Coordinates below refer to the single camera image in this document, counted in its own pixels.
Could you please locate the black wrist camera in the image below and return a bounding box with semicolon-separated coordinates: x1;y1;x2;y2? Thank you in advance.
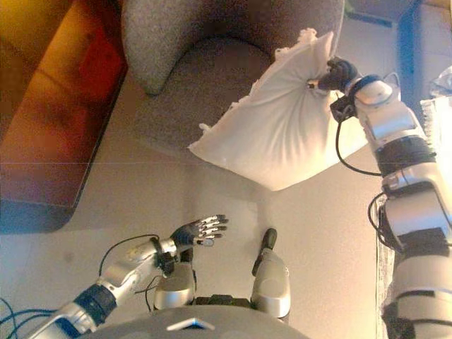
155;246;177;279
330;95;357;123

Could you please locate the beige fringed bed throw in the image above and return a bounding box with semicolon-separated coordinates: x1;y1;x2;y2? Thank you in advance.
419;66;452;151

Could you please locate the bed with white bedding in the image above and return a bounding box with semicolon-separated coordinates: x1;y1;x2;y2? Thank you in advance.
398;0;452;149

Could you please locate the reddish brown wooden cabinet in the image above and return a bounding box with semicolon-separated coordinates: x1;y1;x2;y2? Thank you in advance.
0;0;129;234

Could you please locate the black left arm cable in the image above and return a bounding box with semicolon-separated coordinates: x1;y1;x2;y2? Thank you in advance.
97;234;162;314

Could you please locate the blue cable bundle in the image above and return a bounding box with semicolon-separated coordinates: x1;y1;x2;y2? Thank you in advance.
0;297;58;339

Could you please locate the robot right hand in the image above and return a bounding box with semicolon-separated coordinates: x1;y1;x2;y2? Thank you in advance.
307;56;359;93

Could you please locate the white fringed cushion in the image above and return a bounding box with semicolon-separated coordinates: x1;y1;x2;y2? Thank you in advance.
186;28;370;193

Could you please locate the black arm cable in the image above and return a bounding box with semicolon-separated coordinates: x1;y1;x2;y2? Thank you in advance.
97;234;162;314
334;90;405;252

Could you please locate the silver robot left leg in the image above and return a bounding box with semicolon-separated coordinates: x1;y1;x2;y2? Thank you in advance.
153;246;197;312

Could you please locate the grey robot torso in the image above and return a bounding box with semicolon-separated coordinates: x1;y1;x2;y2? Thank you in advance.
79;295;312;339

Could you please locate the silver robot right leg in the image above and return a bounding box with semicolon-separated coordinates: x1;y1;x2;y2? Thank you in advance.
250;227;292;321

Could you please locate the grey fabric armchair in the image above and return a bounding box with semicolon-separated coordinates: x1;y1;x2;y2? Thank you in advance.
121;0;346;157

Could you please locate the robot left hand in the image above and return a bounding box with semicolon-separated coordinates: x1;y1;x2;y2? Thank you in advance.
169;213;230;248

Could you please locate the silver robot leg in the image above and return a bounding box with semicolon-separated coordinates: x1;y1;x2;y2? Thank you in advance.
153;246;197;312
250;227;292;321

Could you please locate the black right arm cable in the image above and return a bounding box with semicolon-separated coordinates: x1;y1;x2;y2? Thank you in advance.
334;90;405;252

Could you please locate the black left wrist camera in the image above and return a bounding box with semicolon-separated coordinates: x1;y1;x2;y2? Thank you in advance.
155;246;177;279

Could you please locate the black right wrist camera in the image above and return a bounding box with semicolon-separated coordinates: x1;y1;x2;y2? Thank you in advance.
330;95;357;123

